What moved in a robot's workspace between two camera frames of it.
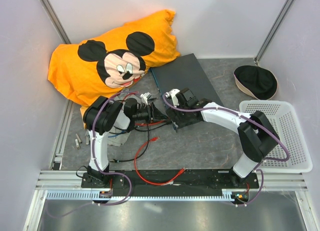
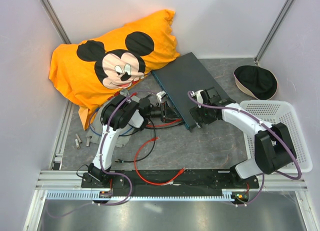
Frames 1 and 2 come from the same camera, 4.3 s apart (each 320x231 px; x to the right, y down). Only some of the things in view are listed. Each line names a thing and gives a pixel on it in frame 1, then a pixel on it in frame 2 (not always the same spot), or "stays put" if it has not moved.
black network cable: x=148 y=142 -> x=150 y=150
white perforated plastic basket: x=292 y=154 stays put
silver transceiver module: x=78 y=137 stays put
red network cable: x=181 y=172 stays put
